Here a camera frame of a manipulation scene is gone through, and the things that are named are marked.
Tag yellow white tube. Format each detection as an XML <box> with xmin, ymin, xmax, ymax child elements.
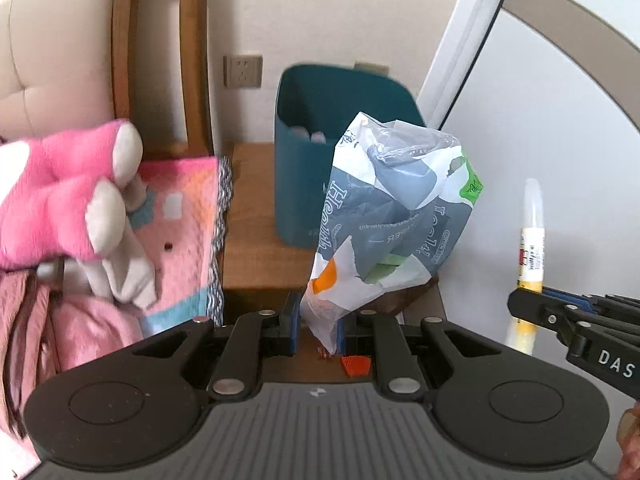
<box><xmin>506</xmin><ymin>178</ymin><xmax>546</xmax><ymax>354</ymax></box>

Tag orange foam fruit net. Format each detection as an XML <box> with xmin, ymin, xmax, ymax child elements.
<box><xmin>341</xmin><ymin>356</ymin><xmax>371</xmax><ymax>378</ymax></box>

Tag grey white health bag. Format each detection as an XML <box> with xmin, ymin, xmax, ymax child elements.
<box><xmin>300</xmin><ymin>113</ymin><xmax>483</xmax><ymax>353</ymax></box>

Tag maroon candy wrapper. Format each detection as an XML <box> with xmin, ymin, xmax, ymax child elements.
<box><xmin>318</xmin><ymin>348</ymin><xmax>332</xmax><ymax>360</ymax></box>

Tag white tissue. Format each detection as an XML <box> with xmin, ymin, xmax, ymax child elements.
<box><xmin>290</xmin><ymin>126</ymin><xmax>326</xmax><ymax>144</ymax></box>

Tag teal deer trash bin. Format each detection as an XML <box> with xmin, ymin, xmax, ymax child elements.
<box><xmin>274</xmin><ymin>64</ymin><xmax>424</xmax><ymax>249</ymax></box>

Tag person's right hand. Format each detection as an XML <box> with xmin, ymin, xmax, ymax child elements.
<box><xmin>616</xmin><ymin>402</ymin><xmax>640</xmax><ymax>480</ymax></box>

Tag pink fleece blanket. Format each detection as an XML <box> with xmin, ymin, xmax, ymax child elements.
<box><xmin>49</xmin><ymin>294</ymin><xmax>143</xmax><ymax>373</ymax></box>

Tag mauve folded quilted jacket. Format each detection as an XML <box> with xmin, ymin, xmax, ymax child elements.
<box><xmin>1</xmin><ymin>270</ymin><xmax>60</xmax><ymax>441</ymax></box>

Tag wooden nightstand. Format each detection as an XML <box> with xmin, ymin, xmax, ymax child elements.
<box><xmin>219</xmin><ymin>140</ymin><xmax>442</xmax><ymax>361</ymax></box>

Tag colourful cartoon bed sheet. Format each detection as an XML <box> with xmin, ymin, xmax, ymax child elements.
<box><xmin>129</xmin><ymin>157</ymin><xmax>232</xmax><ymax>337</ymax></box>

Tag pink plush toy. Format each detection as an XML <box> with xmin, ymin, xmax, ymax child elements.
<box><xmin>1</xmin><ymin>119</ymin><xmax>143</xmax><ymax>271</ymax></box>

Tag beige padded headboard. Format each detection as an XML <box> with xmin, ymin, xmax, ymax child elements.
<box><xmin>0</xmin><ymin>0</ymin><xmax>114</xmax><ymax>141</ymax></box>

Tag wall power socket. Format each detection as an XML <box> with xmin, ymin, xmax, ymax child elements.
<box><xmin>224</xmin><ymin>54</ymin><xmax>262</xmax><ymax>89</ymax></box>

